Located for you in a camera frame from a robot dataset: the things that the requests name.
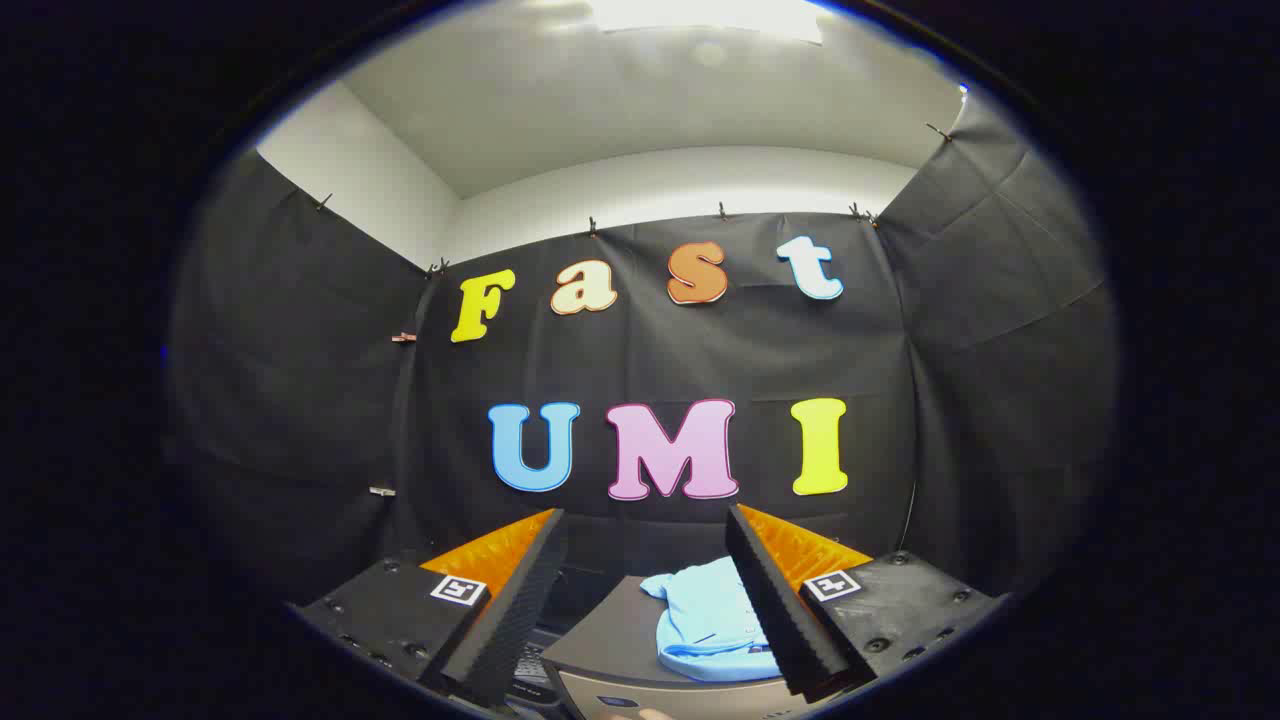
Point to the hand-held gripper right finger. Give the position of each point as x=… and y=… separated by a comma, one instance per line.
x=775, y=610

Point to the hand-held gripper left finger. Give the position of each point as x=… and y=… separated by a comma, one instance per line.
x=520, y=600

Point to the light blue shirt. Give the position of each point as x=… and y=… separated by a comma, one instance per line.
x=700, y=620

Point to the grey washing machine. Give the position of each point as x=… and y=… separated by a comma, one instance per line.
x=600, y=700

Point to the black backdrop cloth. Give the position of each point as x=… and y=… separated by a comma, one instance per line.
x=640, y=350

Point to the ceiling light panel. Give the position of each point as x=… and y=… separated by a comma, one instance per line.
x=700, y=15

